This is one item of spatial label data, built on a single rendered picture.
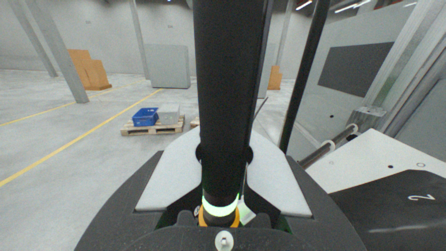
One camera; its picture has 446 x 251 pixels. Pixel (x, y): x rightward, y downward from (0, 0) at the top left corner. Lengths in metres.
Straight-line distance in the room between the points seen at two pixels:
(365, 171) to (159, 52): 7.43
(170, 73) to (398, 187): 7.37
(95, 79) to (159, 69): 2.65
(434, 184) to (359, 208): 0.08
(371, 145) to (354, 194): 0.28
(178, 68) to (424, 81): 7.08
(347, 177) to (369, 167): 0.05
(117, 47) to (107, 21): 1.56
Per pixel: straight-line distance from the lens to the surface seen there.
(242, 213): 0.20
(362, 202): 0.27
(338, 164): 0.53
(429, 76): 0.86
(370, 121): 0.65
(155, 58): 7.56
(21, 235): 2.44
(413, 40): 0.73
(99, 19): 14.73
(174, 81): 7.42
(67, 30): 16.08
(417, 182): 0.30
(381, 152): 0.53
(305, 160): 0.29
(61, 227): 2.26
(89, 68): 8.30
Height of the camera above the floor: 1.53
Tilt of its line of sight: 27 degrees down
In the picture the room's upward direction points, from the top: 2 degrees clockwise
